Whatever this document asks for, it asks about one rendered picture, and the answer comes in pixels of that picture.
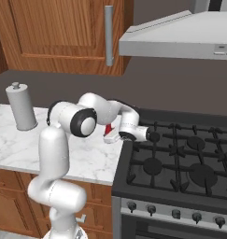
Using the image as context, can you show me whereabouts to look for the wooden base cupboard door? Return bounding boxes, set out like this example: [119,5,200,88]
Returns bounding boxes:
[0,167,44,239]
[75,204,115,239]

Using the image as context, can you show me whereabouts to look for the grey bar cupboard handle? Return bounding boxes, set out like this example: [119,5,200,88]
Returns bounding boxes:
[104,5,115,67]

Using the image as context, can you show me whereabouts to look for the black stove knob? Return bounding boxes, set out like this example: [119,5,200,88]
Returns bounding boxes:
[171,208,182,220]
[192,211,203,225]
[126,201,137,214]
[146,204,158,218]
[214,216,226,230]

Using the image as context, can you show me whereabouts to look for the wooden drawer front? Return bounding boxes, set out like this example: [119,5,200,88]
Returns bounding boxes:
[75,180,115,207]

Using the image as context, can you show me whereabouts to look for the grey range hood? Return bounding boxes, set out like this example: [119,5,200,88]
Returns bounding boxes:
[118,0,227,61]

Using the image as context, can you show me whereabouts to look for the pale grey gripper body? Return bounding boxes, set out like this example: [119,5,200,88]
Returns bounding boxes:
[102,129,125,145]

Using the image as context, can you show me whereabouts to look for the grey base cupboard handle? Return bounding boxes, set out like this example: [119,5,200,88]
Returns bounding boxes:
[75,214,88,224]

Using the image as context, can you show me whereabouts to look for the grey paper towel roll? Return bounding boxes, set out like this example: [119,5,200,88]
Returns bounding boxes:
[5,81,39,132]

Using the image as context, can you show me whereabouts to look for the black gas stove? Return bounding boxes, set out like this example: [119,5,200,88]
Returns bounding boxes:
[111,106,227,239]

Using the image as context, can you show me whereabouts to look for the grey oven door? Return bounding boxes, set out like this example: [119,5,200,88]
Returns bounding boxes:
[120,212,227,239]

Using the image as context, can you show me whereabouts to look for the red ketchup bottle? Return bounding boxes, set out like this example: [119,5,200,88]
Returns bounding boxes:
[105,122,117,137]

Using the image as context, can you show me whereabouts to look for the wooden wall cupboard door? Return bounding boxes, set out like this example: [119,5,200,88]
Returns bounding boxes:
[0,0,125,77]

